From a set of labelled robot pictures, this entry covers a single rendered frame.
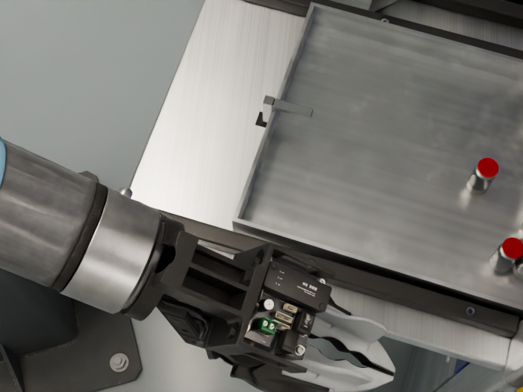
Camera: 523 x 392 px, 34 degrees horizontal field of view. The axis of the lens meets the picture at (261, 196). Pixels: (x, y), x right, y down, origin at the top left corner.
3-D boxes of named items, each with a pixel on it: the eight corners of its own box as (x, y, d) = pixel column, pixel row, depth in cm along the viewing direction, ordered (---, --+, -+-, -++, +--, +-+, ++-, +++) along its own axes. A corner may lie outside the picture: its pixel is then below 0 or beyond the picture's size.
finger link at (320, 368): (416, 417, 59) (304, 371, 56) (372, 414, 64) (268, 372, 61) (427, 374, 60) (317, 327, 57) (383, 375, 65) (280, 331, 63)
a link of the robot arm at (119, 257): (50, 298, 57) (95, 190, 60) (111, 322, 59) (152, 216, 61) (72, 286, 51) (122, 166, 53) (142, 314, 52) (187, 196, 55)
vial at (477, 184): (489, 179, 86) (501, 161, 82) (485, 197, 85) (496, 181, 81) (468, 173, 86) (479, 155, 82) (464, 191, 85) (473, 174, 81)
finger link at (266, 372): (323, 411, 61) (215, 369, 58) (313, 411, 62) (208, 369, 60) (341, 349, 63) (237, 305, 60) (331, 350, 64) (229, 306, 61)
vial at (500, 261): (514, 255, 83) (527, 240, 79) (509, 276, 82) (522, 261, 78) (491, 249, 83) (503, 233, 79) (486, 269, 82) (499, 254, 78)
